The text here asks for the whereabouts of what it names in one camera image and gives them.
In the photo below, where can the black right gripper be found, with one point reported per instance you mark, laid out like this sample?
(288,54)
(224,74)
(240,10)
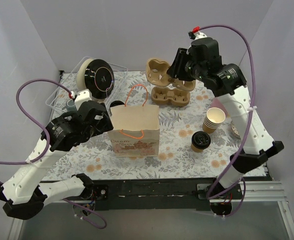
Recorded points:
(178,65)

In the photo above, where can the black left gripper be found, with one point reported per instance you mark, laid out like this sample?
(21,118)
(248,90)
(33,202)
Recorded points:
(102,122)

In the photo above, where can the brown pulp cup tray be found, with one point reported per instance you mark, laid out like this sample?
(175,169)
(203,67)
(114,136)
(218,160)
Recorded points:
(156,74)

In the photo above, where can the kraft paper takeout bag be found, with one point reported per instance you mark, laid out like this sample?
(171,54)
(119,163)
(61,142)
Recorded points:
(136,130)

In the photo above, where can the black coffee cup lid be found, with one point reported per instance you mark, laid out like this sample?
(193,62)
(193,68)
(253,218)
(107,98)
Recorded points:
(201,137)

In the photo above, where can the brown paper coffee cup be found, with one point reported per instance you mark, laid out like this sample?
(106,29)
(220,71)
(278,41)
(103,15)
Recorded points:
(199,147)

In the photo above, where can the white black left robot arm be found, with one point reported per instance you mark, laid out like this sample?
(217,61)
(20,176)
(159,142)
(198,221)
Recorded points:
(24,194)

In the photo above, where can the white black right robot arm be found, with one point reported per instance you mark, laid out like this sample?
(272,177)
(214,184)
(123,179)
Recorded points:
(202,61)

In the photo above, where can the dark green mug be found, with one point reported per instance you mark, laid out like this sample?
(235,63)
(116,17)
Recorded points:
(69,106)

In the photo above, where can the brown pulp cup carrier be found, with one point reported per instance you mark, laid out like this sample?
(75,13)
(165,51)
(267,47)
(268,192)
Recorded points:
(167,96)

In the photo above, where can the cream round plate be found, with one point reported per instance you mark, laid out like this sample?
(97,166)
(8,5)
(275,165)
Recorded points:
(80,81)

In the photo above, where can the pink straw holder cup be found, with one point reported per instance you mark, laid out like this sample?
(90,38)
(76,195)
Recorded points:
(217,104)

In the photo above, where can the stack of paper cups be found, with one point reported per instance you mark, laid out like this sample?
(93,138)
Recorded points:
(213,119)

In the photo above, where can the floral patterned tablecloth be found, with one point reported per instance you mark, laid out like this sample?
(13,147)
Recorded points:
(176,159)

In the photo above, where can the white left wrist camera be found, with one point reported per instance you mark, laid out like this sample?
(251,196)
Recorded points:
(82,96)

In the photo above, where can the black table front rail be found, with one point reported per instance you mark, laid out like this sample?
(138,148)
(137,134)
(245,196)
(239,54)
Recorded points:
(148,194)

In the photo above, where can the aluminium frame rail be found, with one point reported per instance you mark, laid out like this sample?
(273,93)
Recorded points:
(260,207)

